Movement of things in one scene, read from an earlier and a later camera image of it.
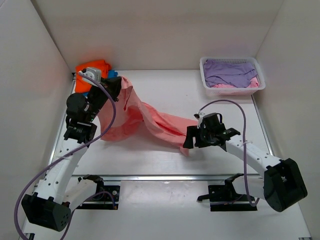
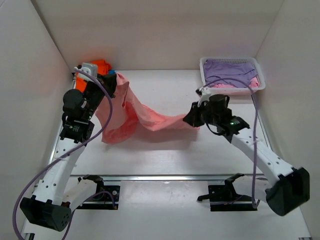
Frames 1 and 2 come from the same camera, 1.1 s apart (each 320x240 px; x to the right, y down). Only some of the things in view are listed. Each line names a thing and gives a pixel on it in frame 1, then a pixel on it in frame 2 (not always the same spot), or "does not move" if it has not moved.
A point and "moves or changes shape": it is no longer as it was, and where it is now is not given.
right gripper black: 193,131 → 192,118
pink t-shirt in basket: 254,84 does not move
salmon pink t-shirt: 132,115 moves or changes shape
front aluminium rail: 170,177 does not move
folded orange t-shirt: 83,84 does not move
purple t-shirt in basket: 238,74 does not move
